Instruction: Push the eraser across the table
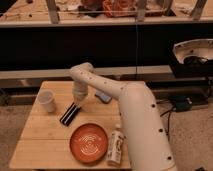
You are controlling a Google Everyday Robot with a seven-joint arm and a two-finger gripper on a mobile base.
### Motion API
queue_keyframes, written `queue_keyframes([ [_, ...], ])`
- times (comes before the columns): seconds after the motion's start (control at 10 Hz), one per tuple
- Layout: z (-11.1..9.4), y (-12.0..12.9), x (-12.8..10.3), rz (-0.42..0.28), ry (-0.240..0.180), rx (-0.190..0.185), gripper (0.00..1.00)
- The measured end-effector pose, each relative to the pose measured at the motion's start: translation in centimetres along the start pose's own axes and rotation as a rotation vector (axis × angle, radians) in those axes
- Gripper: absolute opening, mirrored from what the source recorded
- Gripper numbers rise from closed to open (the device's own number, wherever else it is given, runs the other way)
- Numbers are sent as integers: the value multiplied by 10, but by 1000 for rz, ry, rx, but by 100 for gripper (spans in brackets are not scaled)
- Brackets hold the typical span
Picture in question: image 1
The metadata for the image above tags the orange object on shelf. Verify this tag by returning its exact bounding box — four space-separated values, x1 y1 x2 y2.
102 0 135 17

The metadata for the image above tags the silver metal dome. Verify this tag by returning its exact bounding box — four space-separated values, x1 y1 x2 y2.
173 38 213 64

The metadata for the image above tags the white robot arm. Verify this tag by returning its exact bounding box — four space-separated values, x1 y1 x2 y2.
70 62 178 171

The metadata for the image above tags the orange round plate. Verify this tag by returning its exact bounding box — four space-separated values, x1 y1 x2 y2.
69 123 108 164

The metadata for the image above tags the white plastic bottle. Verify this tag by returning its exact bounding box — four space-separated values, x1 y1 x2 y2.
106 124 124 166

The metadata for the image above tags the translucent plastic cup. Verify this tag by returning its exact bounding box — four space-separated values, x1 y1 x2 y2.
37 89 56 113

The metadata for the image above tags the black power adapter box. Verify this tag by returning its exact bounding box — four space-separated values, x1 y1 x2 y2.
170 95 193 112

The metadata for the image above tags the black cable on floor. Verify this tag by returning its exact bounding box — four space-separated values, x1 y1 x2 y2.
158 108 176 141

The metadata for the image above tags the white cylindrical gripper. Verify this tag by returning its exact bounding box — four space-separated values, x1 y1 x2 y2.
72 81 88 104

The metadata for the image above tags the wooden table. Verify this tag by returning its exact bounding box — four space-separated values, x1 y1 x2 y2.
9 80 158 171

